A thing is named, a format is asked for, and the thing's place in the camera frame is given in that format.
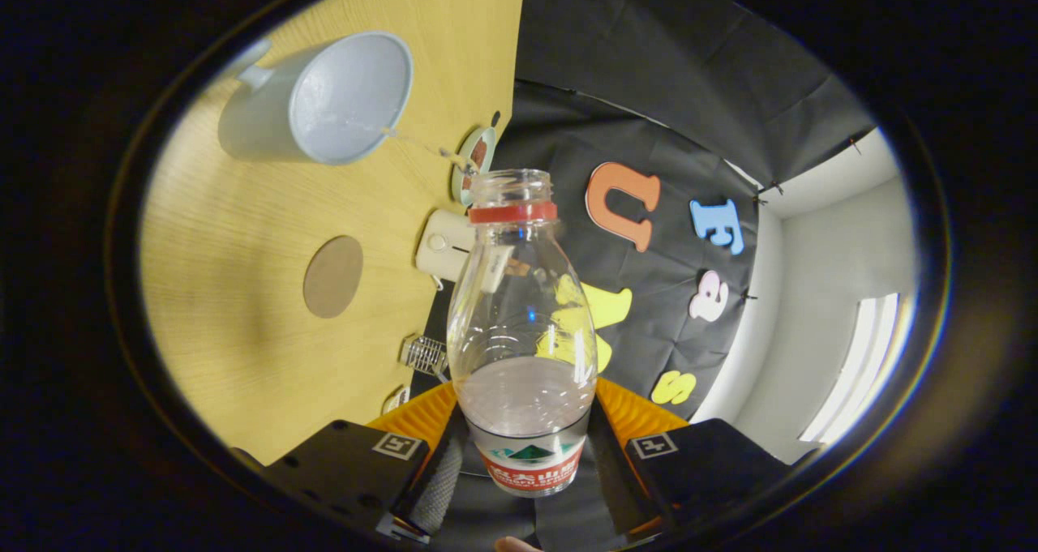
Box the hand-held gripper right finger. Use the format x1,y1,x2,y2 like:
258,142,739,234
588,378,812,537

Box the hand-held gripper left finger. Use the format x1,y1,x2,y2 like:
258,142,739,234
264,382,468,541

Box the clear plastic juice bottle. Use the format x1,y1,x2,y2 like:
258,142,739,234
447,169,599,498

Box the round brown coaster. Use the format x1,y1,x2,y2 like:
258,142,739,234
303,236,364,319

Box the white cup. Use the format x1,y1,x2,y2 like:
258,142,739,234
217,32,414,166

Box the large ceiling light panel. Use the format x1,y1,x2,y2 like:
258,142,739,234
799,293,901,443

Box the wooden table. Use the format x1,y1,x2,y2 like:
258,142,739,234
139,0,528,465

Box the white toaster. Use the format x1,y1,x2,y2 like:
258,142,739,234
415,209,479,284

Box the pale green plate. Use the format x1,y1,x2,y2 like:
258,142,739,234
451,126,497,207

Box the small metal wire rack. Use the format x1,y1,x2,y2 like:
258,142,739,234
399,335,449,377

